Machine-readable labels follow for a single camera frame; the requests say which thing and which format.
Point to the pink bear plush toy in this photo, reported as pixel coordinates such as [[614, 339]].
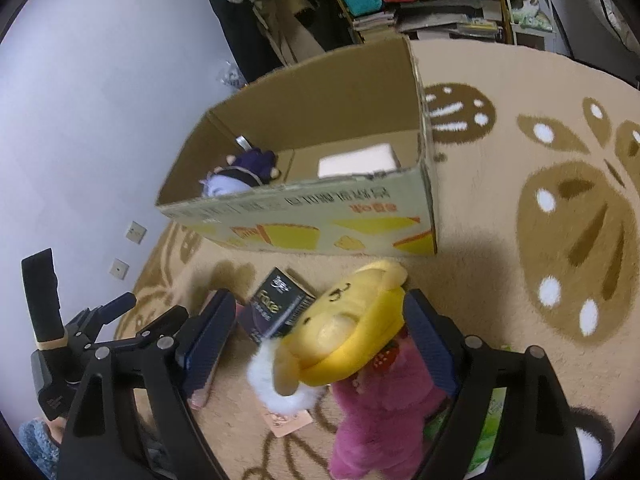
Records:
[[380, 420]]

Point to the white trolley cart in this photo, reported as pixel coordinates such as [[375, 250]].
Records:
[[530, 10]]

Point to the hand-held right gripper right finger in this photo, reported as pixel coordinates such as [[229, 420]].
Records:
[[431, 347]]

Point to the person's left forearm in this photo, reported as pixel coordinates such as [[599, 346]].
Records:
[[35, 442]]

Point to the black coat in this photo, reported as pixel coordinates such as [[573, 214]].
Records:
[[240, 35]]

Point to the printed cardboard box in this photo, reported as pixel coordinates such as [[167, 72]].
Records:
[[300, 220]]

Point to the stack of books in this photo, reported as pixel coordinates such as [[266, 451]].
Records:
[[435, 20]]

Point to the pink card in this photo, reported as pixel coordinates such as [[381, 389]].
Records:
[[287, 422]]

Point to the white rectangular pack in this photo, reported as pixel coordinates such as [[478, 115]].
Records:
[[355, 160]]

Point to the white fluffy plush toy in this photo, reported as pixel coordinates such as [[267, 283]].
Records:
[[265, 375]]

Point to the beige trousers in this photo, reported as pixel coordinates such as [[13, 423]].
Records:
[[305, 25]]

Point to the clear plastic bag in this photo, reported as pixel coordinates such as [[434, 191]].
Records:
[[231, 74]]

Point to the green packet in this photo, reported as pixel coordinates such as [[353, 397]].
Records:
[[492, 420]]

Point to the black carton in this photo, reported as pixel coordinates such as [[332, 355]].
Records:
[[275, 300]]

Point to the yellow bear plush toy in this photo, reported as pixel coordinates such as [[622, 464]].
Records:
[[345, 320]]

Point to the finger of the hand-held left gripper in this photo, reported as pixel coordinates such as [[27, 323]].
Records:
[[167, 320], [117, 304]]

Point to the purple plush toy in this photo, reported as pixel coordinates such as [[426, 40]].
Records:
[[245, 170]]

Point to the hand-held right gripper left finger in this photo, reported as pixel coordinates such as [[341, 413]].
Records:
[[205, 347]]

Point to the wooden bookshelf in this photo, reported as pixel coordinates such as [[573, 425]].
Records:
[[502, 5]]

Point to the white wall socket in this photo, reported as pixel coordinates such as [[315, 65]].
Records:
[[119, 268], [135, 232]]

